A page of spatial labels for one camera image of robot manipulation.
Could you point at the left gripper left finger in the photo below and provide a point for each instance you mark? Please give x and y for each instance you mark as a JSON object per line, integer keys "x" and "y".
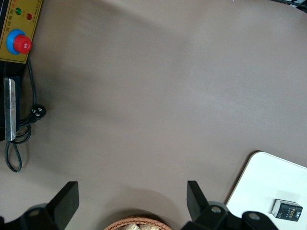
{"x": 66, "y": 206}

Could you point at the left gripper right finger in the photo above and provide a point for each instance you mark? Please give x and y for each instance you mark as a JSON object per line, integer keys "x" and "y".
{"x": 199, "y": 210}

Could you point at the beige plastic tray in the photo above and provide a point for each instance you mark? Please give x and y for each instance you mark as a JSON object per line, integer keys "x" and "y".
{"x": 263, "y": 182}

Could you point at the clear packet of crackers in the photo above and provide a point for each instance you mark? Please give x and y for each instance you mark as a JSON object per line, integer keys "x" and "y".
{"x": 149, "y": 227}
{"x": 132, "y": 227}

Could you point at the round brown wicker basket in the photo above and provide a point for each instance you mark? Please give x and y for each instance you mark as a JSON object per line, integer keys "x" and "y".
{"x": 120, "y": 221}

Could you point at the small black box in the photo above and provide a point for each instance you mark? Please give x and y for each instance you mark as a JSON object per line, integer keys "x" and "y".
{"x": 286, "y": 209}

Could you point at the silver metal strip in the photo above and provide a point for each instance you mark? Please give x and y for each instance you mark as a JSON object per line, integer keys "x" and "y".
{"x": 10, "y": 107}

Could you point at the yellow emergency stop box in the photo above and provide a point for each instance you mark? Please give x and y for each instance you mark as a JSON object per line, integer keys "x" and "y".
{"x": 21, "y": 26}

